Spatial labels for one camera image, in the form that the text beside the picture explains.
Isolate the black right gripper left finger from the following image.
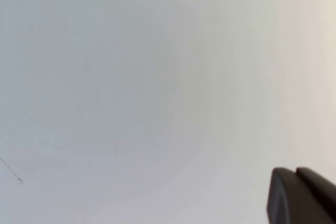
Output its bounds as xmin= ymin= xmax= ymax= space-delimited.
xmin=266 ymin=167 xmax=305 ymax=224

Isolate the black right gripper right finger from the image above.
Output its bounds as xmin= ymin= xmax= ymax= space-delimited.
xmin=296 ymin=166 xmax=336 ymax=224

